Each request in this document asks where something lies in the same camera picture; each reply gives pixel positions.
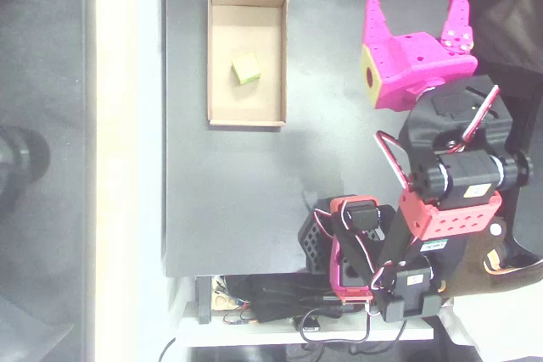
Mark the green cube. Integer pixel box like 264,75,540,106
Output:
231,51,261,85

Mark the black perforated arm base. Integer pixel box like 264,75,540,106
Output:
298,204,395,276

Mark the cardboard box tray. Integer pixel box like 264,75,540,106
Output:
206,0,289,129

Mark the grey-brown cloth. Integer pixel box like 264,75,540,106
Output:
473,0,543,79

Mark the brown felt bag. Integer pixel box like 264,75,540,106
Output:
440,215,543,302

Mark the black plug connector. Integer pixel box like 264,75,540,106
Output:
294,315,322,333

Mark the light wooden tag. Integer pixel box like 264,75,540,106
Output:
211,288,237,311

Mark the small circuit board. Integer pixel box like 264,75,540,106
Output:
222,309,259,327

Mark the white shelf board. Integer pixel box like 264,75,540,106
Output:
176,300,434,348

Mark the black table clamp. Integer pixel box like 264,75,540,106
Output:
195,276,212,325

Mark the black cable bundle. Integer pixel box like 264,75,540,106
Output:
224,273,343,324

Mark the black looped cable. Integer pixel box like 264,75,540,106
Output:
299,306,412,355

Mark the black hanging cable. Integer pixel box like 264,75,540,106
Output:
159,336,177,362

